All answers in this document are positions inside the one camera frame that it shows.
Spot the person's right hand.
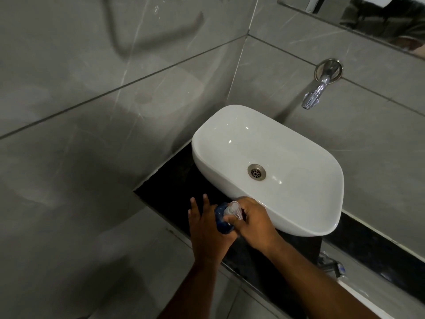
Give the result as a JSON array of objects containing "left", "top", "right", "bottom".
[{"left": 224, "top": 196, "right": 285, "bottom": 257}]

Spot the person's left hand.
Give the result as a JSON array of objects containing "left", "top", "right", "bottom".
[{"left": 187, "top": 194, "right": 238, "bottom": 267}]

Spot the blue soap dispenser bottle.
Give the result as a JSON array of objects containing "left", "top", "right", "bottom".
[{"left": 214, "top": 201, "right": 242, "bottom": 235}]

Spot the person's left forearm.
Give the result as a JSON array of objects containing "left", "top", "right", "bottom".
[{"left": 156, "top": 259, "right": 222, "bottom": 319}]

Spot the person's right forearm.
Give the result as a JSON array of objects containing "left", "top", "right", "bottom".
[{"left": 264, "top": 242, "right": 381, "bottom": 319}]

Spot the black stone counter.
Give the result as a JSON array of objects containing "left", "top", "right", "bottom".
[{"left": 134, "top": 141, "right": 425, "bottom": 319}]

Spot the metal basin drain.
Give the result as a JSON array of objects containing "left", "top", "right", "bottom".
[{"left": 247, "top": 164, "right": 267, "bottom": 180}]

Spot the white ceramic basin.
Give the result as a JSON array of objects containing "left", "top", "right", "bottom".
[{"left": 191, "top": 104, "right": 344, "bottom": 237}]

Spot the chrome angle valve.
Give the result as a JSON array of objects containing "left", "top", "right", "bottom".
[{"left": 318, "top": 252, "right": 348, "bottom": 279}]

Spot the chrome wall tap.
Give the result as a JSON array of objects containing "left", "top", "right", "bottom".
[{"left": 301, "top": 58, "right": 344, "bottom": 110}]

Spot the wall mirror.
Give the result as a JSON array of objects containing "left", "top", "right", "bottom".
[{"left": 277, "top": 0, "right": 425, "bottom": 60}]

